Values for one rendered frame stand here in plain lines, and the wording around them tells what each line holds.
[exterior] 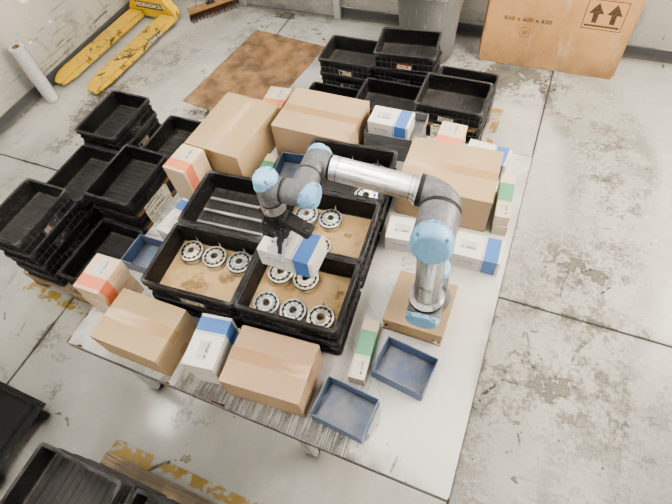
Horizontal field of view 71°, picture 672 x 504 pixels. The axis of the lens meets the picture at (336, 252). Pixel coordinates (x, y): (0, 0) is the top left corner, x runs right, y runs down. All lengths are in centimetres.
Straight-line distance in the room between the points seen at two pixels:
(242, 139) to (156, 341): 103
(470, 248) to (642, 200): 173
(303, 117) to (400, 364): 126
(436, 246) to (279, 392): 76
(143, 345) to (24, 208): 155
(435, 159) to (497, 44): 225
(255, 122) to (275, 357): 121
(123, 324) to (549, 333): 208
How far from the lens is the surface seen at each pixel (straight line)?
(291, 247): 158
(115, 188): 301
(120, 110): 353
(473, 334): 191
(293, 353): 170
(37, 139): 456
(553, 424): 262
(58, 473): 233
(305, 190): 131
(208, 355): 176
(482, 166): 214
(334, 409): 178
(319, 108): 242
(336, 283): 184
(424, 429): 177
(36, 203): 321
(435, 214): 126
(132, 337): 193
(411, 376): 182
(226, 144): 234
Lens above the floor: 242
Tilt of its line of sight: 56 degrees down
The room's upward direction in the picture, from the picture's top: 9 degrees counter-clockwise
